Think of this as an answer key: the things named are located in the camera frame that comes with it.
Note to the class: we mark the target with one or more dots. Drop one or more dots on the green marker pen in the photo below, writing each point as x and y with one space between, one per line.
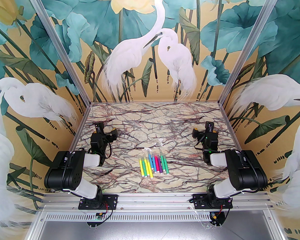
163 165
145 170
166 167

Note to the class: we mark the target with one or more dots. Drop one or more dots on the purple marker pen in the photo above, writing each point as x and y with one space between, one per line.
160 166

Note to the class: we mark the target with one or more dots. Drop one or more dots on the blue marker pen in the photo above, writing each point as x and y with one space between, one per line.
152 164

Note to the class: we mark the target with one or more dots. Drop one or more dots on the pink marker pen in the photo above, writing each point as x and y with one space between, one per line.
157 165

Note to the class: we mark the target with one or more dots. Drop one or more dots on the yellow marker pen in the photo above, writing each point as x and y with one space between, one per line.
150 172
147 171
141 169

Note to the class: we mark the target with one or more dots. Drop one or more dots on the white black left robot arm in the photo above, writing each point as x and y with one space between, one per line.
65 170

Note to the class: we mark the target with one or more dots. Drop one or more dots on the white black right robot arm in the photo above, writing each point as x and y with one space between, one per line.
245 170

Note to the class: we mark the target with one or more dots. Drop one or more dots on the clear plastic bag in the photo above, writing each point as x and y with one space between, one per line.
160 141

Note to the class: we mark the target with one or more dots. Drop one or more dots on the white paper scrap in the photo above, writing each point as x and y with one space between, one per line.
147 149

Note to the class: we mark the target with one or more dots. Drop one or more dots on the small green circuit board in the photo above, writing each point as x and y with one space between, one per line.
98 217

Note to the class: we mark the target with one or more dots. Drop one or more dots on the perforated grey metal panel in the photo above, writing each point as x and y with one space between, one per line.
152 230

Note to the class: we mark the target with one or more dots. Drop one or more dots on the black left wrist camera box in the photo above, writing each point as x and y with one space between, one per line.
99 128

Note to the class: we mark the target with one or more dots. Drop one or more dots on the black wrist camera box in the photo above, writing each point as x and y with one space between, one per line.
99 128
209 126

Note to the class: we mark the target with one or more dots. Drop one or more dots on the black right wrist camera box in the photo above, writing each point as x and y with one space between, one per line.
209 126

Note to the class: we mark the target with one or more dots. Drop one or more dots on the black round connector bracket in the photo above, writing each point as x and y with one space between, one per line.
216 219

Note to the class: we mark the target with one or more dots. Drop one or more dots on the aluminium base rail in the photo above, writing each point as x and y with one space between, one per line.
152 201

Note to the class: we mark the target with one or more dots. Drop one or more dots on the aluminium frame post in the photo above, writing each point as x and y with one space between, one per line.
248 46
60 46

